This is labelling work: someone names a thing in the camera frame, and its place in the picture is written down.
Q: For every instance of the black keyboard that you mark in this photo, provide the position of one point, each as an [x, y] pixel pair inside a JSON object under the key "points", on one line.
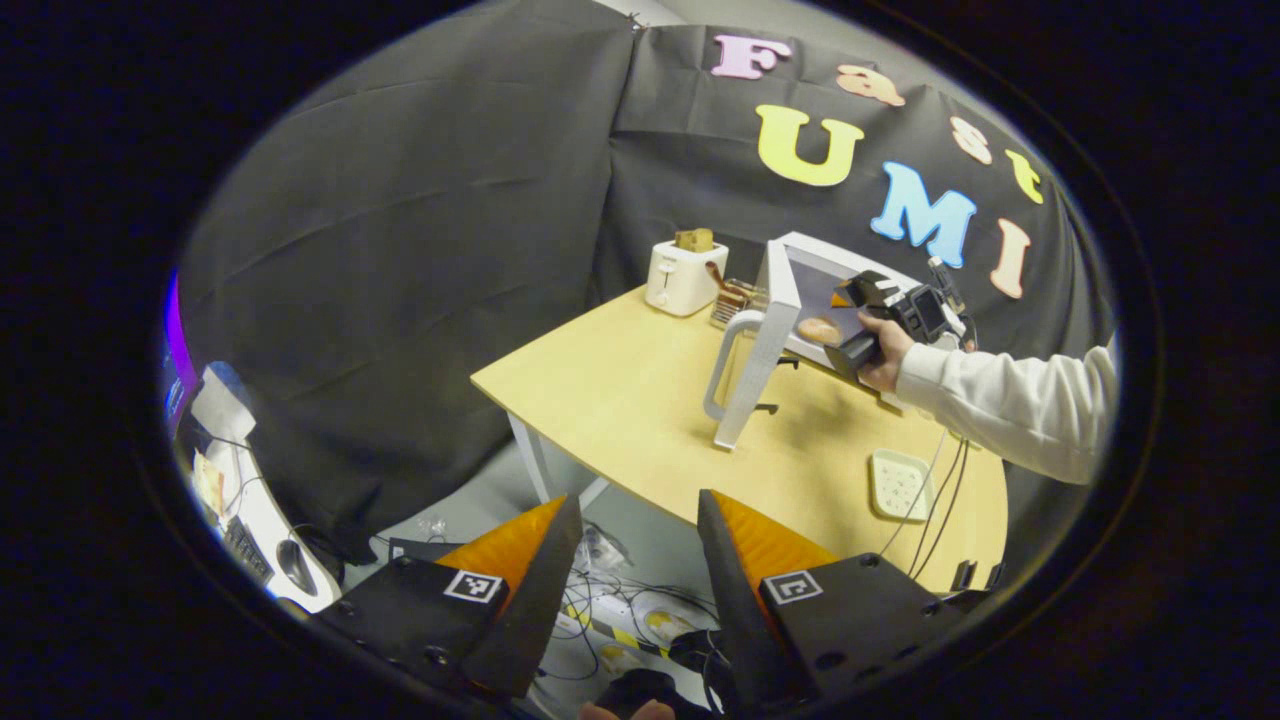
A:
{"points": [[246, 548]]}

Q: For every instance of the flat black box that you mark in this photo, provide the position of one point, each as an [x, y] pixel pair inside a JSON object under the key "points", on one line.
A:
{"points": [[420, 549]]}

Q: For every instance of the black table clamp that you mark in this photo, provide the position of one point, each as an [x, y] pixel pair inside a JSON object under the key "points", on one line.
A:
{"points": [[995, 576], [962, 576]]}

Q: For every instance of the stack of papers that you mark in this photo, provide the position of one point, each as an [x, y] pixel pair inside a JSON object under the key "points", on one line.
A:
{"points": [[222, 405]]}

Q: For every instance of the white office desk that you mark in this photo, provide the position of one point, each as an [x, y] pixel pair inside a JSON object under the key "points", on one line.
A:
{"points": [[265, 500]]}

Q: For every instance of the round golden bread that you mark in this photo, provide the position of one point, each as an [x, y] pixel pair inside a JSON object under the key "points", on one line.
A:
{"points": [[820, 331]]}

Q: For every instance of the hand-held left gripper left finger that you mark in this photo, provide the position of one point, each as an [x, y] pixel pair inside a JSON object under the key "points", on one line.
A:
{"points": [[525, 600]]}

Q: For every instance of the white toaster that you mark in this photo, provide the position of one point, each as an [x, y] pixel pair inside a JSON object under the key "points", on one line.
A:
{"points": [[682, 280]]}

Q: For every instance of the yellow black floor tape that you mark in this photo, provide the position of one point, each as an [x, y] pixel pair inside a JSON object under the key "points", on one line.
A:
{"points": [[620, 632]]}

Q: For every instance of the clear plastic bag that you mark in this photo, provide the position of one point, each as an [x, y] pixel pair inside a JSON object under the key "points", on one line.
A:
{"points": [[602, 548]]}

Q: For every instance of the black backdrop cloth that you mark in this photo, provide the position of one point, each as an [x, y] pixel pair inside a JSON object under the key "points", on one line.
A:
{"points": [[400, 250]]}

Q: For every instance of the white table leg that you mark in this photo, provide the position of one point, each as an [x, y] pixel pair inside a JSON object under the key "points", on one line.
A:
{"points": [[530, 460]]}

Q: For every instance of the black computer mouse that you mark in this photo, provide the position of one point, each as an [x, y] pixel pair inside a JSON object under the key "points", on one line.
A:
{"points": [[297, 567]]}

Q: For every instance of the toast slice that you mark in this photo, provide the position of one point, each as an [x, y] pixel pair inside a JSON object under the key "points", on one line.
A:
{"points": [[694, 240]]}

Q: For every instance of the pale square plate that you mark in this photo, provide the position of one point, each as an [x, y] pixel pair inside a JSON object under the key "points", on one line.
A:
{"points": [[900, 485]]}

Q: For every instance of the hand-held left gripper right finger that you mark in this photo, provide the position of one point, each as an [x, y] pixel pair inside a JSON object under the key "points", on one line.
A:
{"points": [[740, 610]]}

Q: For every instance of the white microwave oven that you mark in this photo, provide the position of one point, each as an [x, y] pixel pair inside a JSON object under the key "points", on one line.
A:
{"points": [[775, 300]]}

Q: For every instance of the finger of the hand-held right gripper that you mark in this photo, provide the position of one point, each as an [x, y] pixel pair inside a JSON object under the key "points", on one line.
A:
{"points": [[860, 290]]}

